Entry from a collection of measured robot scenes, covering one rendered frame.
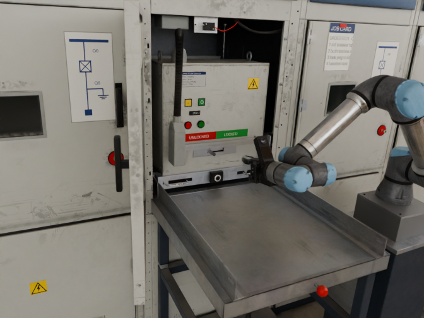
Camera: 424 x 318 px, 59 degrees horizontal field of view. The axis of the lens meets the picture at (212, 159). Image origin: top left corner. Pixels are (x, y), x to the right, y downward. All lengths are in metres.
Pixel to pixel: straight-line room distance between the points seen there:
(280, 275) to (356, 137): 1.09
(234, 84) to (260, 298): 0.91
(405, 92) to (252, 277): 0.75
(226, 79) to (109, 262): 0.91
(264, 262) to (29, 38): 1.02
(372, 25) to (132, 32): 1.39
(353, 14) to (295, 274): 1.22
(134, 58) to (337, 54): 1.22
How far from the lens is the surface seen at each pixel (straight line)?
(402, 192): 1.77
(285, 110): 1.77
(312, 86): 1.81
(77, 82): 1.39
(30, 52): 1.37
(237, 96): 1.67
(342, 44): 1.88
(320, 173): 1.23
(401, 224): 1.69
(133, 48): 0.82
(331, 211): 1.52
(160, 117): 1.57
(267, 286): 1.15
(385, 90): 1.39
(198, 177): 1.68
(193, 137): 1.62
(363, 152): 2.16
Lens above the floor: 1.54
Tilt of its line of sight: 20 degrees down
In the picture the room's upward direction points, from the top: 3 degrees clockwise
